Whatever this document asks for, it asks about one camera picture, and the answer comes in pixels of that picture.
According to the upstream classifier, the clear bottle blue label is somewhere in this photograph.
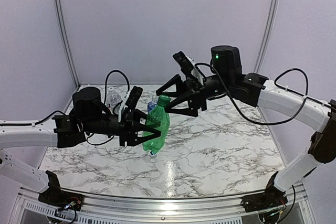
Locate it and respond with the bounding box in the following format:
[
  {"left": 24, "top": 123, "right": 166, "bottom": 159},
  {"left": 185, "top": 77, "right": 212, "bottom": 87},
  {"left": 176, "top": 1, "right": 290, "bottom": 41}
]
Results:
[{"left": 147, "top": 96, "right": 159, "bottom": 113}]

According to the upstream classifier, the green plastic bottle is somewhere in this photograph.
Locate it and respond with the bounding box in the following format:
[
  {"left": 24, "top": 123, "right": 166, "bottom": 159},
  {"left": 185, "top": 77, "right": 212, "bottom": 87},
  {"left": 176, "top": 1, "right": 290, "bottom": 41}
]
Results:
[{"left": 142, "top": 105, "right": 170, "bottom": 153}]

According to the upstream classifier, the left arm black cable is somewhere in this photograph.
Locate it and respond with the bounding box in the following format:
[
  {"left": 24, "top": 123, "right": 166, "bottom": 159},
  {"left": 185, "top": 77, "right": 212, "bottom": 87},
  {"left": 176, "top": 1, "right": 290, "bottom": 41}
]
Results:
[{"left": 104, "top": 70, "right": 131, "bottom": 93}]

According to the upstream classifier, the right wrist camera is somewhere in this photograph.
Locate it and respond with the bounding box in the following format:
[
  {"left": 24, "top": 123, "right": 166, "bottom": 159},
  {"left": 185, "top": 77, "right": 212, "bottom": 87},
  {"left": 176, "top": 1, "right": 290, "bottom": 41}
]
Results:
[{"left": 173, "top": 51, "right": 204, "bottom": 86}]

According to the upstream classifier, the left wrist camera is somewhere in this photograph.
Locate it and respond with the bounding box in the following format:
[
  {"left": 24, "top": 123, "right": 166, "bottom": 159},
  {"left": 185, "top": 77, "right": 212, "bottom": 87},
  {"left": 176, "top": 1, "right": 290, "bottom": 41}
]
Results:
[{"left": 118, "top": 86, "right": 143, "bottom": 122}]

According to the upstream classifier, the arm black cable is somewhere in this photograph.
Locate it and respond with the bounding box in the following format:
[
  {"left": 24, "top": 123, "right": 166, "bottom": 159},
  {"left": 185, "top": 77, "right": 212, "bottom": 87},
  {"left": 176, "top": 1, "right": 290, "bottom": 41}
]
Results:
[
  {"left": 195, "top": 62, "right": 309, "bottom": 125},
  {"left": 104, "top": 70, "right": 131, "bottom": 93}
]

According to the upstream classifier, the clear bottle white cap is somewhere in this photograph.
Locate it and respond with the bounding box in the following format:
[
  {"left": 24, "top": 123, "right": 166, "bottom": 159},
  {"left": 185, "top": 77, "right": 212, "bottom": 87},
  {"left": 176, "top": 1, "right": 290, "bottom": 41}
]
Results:
[{"left": 106, "top": 87, "right": 122, "bottom": 115}]

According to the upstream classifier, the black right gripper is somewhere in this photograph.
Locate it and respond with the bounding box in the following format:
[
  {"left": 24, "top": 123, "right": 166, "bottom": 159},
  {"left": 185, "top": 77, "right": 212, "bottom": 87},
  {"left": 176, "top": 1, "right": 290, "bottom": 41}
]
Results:
[{"left": 157, "top": 72, "right": 233, "bottom": 117}]

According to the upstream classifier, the aluminium front rail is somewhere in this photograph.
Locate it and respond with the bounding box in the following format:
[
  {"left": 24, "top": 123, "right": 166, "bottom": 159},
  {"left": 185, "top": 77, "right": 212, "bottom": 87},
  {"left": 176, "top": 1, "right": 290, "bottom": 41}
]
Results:
[{"left": 9, "top": 184, "right": 316, "bottom": 223}]

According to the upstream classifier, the green bottle cap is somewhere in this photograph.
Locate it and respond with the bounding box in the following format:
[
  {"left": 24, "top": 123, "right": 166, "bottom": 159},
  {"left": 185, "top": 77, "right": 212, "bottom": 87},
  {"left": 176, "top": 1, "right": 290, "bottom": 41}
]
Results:
[{"left": 157, "top": 94, "right": 171, "bottom": 107}]

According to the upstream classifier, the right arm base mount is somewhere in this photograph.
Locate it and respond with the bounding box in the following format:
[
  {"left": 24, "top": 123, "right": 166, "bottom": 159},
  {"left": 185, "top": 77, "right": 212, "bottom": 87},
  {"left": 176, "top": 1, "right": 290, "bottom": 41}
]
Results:
[{"left": 240, "top": 172, "right": 288, "bottom": 212}]

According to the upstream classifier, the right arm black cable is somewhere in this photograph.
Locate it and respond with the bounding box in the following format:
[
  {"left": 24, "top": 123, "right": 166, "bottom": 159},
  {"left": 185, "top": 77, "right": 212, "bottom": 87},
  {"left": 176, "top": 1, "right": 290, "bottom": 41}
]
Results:
[{"left": 195, "top": 62, "right": 309, "bottom": 125}]

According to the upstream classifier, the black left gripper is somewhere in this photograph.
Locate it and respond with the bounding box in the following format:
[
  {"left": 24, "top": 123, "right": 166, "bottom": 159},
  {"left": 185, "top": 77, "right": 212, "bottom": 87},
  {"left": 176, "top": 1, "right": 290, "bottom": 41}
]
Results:
[{"left": 81, "top": 109, "right": 161, "bottom": 147}]

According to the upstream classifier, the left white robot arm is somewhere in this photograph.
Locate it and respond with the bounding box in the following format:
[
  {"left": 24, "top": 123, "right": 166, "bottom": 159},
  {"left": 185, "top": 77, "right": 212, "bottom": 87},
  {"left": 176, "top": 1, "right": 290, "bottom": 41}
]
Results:
[{"left": 1, "top": 86, "right": 161, "bottom": 206}]

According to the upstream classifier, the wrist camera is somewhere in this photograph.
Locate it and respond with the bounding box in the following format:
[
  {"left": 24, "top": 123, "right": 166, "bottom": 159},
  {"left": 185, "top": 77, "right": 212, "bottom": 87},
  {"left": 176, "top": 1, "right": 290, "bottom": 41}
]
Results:
[
  {"left": 118, "top": 86, "right": 143, "bottom": 122},
  {"left": 173, "top": 51, "right": 204, "bottom": 86}
]

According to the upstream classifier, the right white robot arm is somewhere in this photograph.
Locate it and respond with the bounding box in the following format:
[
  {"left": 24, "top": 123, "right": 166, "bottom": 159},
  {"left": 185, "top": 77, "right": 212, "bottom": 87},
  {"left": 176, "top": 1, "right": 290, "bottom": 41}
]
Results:
[{"left": 156, "top": 45, "right": 335, "bottom": 207}]

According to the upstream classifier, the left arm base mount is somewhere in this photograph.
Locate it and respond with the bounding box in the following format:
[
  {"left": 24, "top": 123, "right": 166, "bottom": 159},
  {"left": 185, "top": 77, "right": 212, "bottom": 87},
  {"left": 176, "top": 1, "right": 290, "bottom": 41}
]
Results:
[{"left": 38, "top": 170, "right": 83, "bottom": 211}]

